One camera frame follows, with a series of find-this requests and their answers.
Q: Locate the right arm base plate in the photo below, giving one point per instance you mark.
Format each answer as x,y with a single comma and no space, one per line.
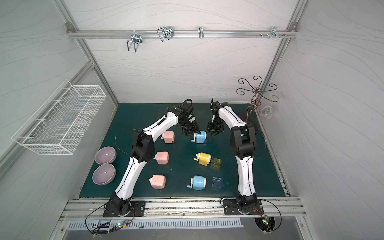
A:
231,208

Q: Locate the pink sharpener row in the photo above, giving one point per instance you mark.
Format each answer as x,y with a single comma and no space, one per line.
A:
162,158
158,182
168,137

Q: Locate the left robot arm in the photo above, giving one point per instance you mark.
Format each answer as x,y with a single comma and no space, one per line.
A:
143,150

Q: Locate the white slotted cable duct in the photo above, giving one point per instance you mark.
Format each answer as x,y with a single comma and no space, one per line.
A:
151,224

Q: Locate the purple bowl rear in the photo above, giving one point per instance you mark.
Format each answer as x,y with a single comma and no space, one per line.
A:
106,155

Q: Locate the blue sharpener row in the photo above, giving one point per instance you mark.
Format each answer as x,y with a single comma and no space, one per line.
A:
200,138
197,183

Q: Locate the black metal hook stand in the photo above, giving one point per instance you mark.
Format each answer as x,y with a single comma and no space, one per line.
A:
258,95

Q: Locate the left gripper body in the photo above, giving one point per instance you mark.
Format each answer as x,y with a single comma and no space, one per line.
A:
190,128

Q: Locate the metal hook left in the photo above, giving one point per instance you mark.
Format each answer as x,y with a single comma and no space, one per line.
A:
134,42

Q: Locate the yellow sharpener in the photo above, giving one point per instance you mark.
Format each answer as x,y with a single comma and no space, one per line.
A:
203,158

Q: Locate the clear glass cup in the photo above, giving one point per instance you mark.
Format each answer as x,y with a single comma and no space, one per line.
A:
267,113

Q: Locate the aluminium top rail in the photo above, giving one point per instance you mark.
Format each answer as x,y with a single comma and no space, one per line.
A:
179,34

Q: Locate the white wire basket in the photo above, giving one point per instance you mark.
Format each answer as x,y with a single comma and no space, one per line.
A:
58,126

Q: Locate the metal hook small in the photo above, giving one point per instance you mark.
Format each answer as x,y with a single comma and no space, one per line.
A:
201,32

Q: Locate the metal hook middle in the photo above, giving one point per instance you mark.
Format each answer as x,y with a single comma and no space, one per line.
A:
165,33

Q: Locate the blue sharpener front row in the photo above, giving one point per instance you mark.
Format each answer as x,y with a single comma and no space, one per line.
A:
197,183

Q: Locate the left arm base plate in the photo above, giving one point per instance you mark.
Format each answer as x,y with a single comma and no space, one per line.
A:
138,208

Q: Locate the blue sharpener back row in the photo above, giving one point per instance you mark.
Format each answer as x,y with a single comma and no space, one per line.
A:
200,138

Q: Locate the pink sharpener front row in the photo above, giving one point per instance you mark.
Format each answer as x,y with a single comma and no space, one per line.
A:
158,182

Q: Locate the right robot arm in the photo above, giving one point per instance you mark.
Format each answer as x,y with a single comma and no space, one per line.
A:
243,146

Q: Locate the yellow tray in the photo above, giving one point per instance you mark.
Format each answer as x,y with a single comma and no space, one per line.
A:
216,163

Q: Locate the metal hook right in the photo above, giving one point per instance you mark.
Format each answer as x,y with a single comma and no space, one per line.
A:
273,34

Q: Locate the purple bowl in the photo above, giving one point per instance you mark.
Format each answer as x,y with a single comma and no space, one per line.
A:
104,174
106,155

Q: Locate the pink sharpener back row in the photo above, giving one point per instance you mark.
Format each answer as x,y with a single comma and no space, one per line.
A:
168,137

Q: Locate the blue tray front row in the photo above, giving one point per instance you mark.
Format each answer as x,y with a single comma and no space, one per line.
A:
217,183

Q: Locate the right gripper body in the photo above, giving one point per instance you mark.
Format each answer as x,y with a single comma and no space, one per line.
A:
215,128

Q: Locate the purple bowl front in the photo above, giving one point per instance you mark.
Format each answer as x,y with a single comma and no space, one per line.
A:
104,174

